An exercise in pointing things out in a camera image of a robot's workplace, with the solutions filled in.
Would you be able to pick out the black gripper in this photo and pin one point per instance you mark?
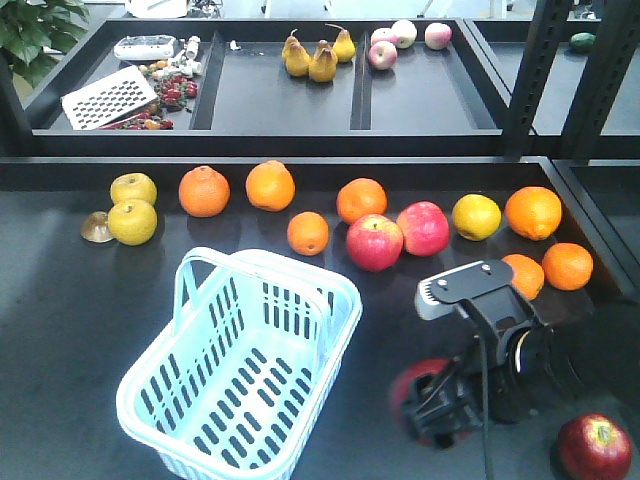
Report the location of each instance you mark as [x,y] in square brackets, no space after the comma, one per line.
[514,391]

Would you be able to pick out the dark red apple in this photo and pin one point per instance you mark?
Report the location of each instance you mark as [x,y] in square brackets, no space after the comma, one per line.
[421,405]
[593,446]

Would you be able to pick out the dark red apple front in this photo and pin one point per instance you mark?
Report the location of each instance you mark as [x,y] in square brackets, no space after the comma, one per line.
[593,446]

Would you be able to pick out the light blue plastic basket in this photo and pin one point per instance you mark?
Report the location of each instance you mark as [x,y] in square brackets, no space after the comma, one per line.
[233,385]

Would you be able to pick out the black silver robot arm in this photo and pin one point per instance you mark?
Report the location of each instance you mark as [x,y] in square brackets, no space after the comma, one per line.
[592,352]

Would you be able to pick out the orange behind red apples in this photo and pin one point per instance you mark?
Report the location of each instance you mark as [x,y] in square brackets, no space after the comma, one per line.
[360,197]

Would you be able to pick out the small orange front left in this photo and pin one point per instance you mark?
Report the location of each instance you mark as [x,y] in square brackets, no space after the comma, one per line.
[528,276]

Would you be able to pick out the small orange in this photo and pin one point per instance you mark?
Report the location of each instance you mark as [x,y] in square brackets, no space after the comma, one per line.
[567,266]
[308,233]
[528,276]

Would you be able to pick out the bright red apple left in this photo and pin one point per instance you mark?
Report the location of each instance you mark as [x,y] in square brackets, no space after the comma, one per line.
[374,242]

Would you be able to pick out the bright red apple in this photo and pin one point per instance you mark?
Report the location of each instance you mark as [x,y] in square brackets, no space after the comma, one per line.
[374,242]
[425,229]

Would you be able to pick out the bright red apple right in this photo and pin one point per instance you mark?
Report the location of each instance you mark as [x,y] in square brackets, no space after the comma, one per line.
[425,229]

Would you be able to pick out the small orange front right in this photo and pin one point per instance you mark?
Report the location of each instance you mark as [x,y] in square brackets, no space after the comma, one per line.
[567,266]

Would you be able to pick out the yellow round citrus fruit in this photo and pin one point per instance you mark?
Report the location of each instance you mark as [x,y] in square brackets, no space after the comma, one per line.
[476,217]

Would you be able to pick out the small orange centre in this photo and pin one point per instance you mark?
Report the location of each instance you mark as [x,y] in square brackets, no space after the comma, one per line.
[308,233]

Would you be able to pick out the large orange with nub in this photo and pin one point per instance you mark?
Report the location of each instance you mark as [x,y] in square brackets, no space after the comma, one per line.
[534,212]

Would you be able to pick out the black wooden display stand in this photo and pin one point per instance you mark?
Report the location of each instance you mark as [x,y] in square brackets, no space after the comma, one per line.
[76,315]

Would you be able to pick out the orange back middle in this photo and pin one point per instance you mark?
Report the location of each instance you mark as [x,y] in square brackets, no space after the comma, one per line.
[270,186]

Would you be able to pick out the orange back left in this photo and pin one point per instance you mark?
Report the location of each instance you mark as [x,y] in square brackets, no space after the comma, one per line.
[203,192]

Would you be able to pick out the yellow pear-apple front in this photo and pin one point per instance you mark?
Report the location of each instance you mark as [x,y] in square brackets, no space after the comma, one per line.
[132,222]

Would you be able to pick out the yellow pear-apple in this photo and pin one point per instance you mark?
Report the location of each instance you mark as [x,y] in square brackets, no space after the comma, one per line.
[132,222]
[134,185]

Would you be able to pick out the pink apple front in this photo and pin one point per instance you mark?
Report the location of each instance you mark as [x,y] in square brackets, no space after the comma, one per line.
[382,55]

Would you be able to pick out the pink apple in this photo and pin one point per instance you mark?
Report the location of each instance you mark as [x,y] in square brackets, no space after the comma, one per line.
[437,35]
[382,55]

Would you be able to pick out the brown pear middle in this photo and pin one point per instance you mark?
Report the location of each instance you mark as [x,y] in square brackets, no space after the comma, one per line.
[323,65]

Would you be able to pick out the brown pear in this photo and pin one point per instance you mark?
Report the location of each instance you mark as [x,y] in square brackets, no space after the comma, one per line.
[344,47]
[323,65]
[295,57]

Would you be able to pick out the pink apple right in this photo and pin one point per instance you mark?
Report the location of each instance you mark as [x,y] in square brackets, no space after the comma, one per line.
[437,35]

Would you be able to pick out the brown pear right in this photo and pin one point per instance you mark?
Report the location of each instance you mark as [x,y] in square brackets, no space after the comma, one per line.
[344,47]

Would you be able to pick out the yellow pear-apple back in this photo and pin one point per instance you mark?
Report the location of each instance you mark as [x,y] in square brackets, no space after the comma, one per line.
[134,185]

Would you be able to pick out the brown pear left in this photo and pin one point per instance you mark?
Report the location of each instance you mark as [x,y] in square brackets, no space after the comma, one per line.
[295,57]

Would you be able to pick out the pale apple back middle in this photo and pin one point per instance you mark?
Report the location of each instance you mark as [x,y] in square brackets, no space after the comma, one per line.
[405,33]

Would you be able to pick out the brown mushroom cap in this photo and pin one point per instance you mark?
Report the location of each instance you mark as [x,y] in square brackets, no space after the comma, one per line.
[95,228]

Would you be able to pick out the white perforated grater tray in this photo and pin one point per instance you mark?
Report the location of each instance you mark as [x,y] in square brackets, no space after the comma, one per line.
[107,99]

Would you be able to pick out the white electronic scale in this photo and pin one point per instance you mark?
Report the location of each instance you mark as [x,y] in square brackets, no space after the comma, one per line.
[145,47]

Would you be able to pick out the green potted plant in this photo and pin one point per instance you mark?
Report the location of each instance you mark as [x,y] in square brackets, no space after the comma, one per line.
[29,29]

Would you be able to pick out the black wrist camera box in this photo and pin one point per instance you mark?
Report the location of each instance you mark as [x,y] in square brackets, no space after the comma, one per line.
[436,296]

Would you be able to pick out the black upright shelf post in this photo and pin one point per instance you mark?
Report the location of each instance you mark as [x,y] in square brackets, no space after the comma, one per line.
[581,106]

